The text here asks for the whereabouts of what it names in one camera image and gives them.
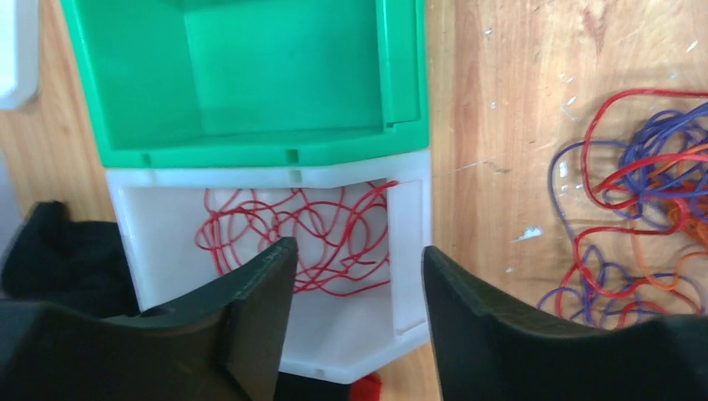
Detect red wire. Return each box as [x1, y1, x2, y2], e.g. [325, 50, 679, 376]
[193, 180, 401, 299]

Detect red shirt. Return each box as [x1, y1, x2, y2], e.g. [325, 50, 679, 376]
[348, 373, 382, 401]

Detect white plastic bin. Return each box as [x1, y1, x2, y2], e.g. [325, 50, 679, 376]
[106, 150, 431, 383]

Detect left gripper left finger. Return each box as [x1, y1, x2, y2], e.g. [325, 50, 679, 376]
[1, 237, 298, 400]

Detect black shirt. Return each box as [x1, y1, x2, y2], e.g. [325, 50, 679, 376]
[1, 200, 139, 318]

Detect tangled wire bundle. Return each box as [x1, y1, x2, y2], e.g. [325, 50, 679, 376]
[536, 88, 708, 331]

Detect green plastic bin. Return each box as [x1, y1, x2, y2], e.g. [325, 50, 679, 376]
[63, 1, 429, 169]

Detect white clothes rack stand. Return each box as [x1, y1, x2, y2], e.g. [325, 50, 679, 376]
[1, 0, 40, 110]

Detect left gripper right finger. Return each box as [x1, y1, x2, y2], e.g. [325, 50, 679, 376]
[422, 246, 707, 400]

